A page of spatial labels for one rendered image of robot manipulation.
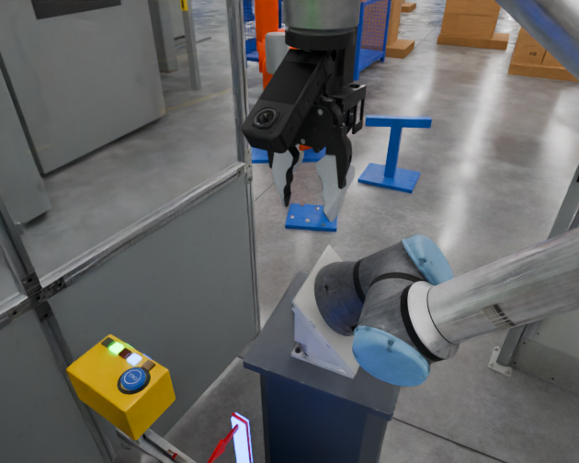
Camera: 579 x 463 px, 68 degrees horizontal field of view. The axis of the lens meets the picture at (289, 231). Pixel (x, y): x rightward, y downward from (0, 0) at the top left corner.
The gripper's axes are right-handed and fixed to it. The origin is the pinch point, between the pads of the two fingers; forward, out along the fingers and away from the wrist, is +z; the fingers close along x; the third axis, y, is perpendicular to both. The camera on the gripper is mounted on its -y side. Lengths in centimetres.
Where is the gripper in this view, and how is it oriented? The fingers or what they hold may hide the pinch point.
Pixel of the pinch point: (305, 208)
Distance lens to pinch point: 53.4
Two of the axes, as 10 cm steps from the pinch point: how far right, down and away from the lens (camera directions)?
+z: 0.0, 8.2, 5.7
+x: -8.4, -3.1, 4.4
